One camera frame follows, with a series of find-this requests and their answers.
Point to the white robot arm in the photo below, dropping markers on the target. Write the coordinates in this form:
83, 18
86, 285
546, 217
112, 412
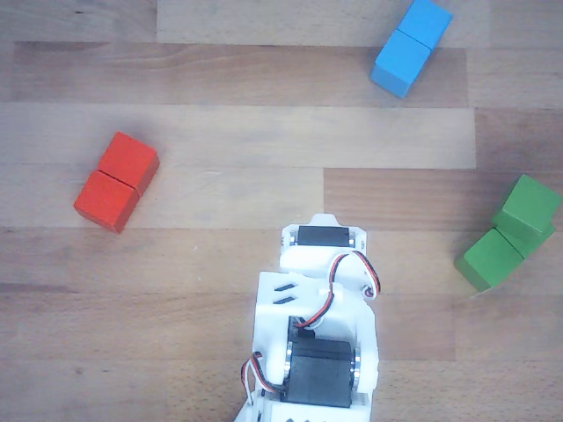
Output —
316, 373

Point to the long green wooden block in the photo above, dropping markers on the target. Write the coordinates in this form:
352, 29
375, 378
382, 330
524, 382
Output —
488, 259

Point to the small green wooden cube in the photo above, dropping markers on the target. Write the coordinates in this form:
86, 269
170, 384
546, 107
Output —
525, 208

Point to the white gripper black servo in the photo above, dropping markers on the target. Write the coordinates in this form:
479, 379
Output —
325, 236

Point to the long red wooden block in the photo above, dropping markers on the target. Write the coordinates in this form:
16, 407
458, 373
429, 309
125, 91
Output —
116, 180

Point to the long blue wooden block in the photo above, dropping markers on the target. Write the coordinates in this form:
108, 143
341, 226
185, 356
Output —
409, 48

